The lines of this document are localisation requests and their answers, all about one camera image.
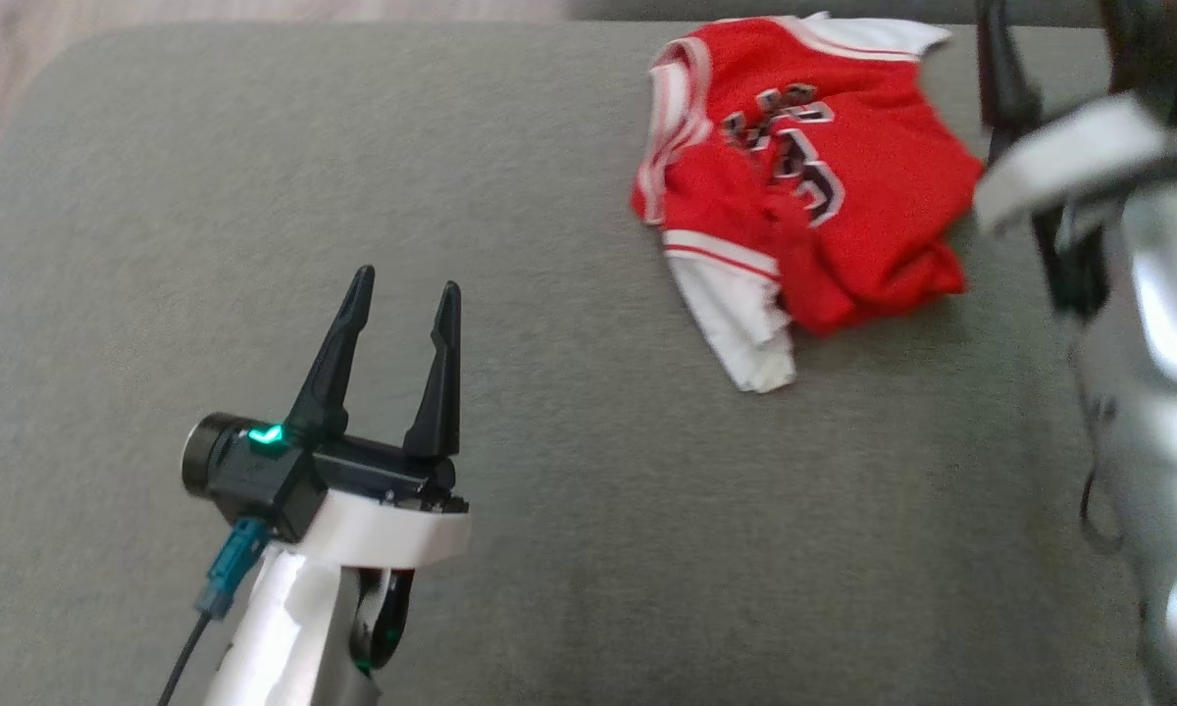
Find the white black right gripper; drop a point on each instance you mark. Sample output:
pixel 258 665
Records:
pixel 1079 157

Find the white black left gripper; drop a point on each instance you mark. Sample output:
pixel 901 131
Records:
pixel 392 525

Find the red basketball jersey white sleeves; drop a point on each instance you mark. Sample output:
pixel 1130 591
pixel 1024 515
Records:
pixel 873 226

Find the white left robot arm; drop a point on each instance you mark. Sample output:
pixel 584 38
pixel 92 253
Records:
pixel 284 628

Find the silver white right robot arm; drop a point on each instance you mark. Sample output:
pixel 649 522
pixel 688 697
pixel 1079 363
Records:
pixel 1157 392

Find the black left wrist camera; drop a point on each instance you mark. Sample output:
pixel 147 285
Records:
pixel 245 471

